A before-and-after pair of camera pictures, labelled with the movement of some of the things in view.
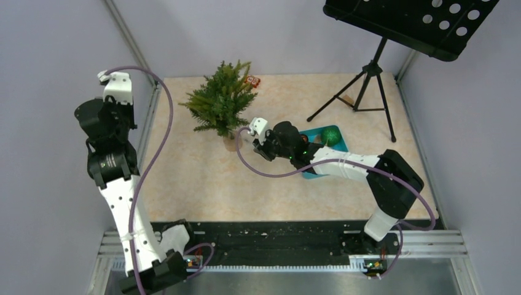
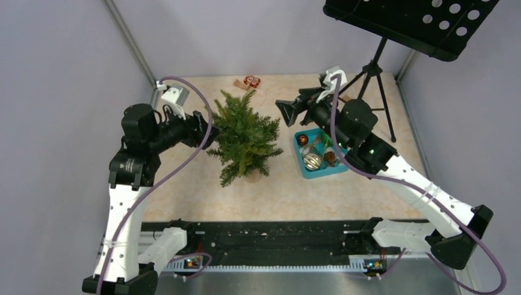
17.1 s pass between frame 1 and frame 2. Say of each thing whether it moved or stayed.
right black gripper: moved
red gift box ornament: stayed
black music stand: stayed
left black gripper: moved
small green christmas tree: moved
